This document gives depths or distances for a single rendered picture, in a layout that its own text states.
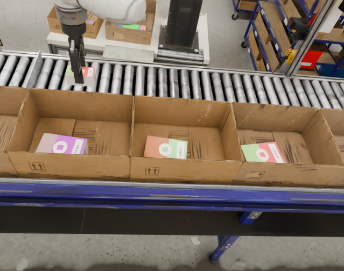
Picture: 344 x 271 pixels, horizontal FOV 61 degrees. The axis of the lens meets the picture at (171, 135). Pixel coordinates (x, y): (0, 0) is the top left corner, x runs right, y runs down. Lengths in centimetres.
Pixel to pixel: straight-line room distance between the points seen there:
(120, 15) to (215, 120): 67
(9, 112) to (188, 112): 74
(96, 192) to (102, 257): 91
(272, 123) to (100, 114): 75
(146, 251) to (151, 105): 104
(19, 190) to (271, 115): 102
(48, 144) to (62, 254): 97
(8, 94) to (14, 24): 235
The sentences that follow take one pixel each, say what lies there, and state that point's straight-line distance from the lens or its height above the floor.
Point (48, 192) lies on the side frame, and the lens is 111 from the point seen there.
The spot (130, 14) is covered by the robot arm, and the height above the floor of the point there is 147.
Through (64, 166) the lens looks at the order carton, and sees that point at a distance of 108.
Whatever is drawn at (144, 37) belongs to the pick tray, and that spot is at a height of 80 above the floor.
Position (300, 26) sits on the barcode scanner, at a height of 107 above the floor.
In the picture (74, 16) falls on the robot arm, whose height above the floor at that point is 138.
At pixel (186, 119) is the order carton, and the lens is 127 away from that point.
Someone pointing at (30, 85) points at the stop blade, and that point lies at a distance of 167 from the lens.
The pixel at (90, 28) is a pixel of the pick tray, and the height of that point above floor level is 82.
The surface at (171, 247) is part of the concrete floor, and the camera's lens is 197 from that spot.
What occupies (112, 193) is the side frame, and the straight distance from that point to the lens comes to 108.
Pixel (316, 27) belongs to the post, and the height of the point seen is 110.
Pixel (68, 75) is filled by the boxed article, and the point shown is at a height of 114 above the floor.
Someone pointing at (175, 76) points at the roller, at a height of 75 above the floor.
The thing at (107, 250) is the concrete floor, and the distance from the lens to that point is 196.
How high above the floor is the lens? 187
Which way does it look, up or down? 51 degrees down
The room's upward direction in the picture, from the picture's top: 12 degrees clockwise
